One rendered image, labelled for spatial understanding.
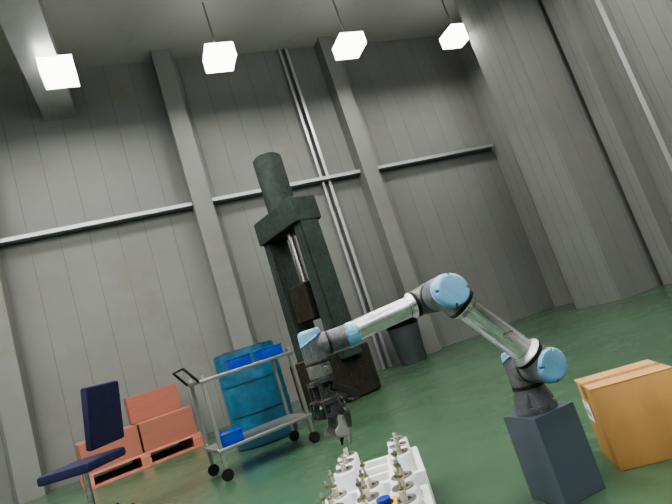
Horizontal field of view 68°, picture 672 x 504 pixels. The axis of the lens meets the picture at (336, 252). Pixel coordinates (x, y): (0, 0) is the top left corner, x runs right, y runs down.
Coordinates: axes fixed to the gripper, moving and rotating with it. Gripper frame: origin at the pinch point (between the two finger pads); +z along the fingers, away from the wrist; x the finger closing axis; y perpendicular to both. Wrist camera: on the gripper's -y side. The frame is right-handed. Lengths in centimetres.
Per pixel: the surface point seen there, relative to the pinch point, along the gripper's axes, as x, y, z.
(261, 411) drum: -311, -160, 16
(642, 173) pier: -81, -756, -120
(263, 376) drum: -307, -170, -15
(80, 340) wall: -658, -114, -137
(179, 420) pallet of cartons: -504, -161, 9
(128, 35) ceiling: -526, -244, -573
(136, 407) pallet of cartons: -556, -133, -23
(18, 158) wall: -668, -90, -430
